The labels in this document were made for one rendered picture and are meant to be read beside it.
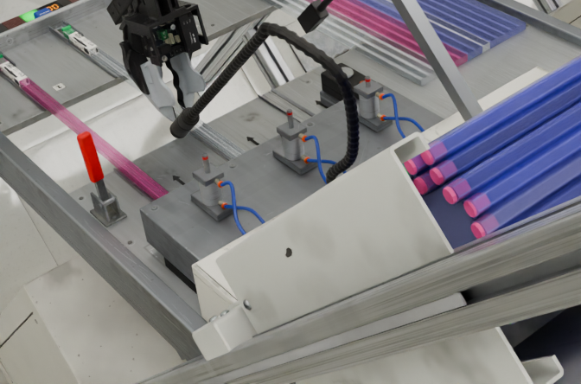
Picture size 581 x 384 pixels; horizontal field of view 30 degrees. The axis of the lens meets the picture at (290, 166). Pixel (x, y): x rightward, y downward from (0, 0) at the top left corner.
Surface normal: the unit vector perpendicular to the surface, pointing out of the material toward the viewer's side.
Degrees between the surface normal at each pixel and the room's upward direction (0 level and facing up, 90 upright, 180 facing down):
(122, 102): 0
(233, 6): 44
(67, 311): 0
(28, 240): 0
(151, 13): 90
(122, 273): 90
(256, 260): 90
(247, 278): 90
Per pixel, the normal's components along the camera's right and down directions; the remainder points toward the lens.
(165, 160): -0.10, -0.79
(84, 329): 0.36, -0.28
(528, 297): -0.78, 0.43
